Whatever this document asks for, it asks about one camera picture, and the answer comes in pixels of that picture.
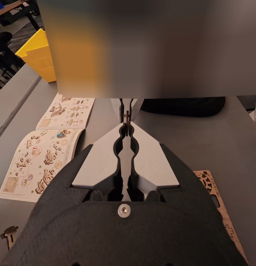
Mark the notched wooden part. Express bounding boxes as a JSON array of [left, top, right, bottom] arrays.
[[0, 225, 19, 250]]

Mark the wooden key-shaped part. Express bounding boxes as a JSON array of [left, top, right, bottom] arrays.
[[123, 111, 130, 137]]

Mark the laser-cut wooden parts sheet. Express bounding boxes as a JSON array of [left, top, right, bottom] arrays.
[[192, 170, 249, 265]]

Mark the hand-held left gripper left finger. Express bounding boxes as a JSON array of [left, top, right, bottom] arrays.
[[71, 123, 127, 201]]

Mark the black wrist rest pad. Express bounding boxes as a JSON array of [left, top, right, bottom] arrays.
[[140, 96, 226, 117]]

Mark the illustrated instruction booklet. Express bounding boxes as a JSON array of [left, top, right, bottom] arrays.
[[0, 97, 95, 203]]

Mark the black office chair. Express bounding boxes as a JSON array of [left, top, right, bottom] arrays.
[[0, 31, 14, 78]]

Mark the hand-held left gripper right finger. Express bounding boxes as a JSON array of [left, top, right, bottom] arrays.
[[128, 122, 181, 201]]

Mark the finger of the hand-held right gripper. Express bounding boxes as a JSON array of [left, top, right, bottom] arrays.
[[130, 98, 144, 122], [110, 98, 123, 123]]

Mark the yellow plastic bin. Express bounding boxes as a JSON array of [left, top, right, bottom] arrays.
[[15, 28, 58, 83]]

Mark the wooden-top desk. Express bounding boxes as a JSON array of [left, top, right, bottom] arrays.
[[0, 0, 42, 31]]

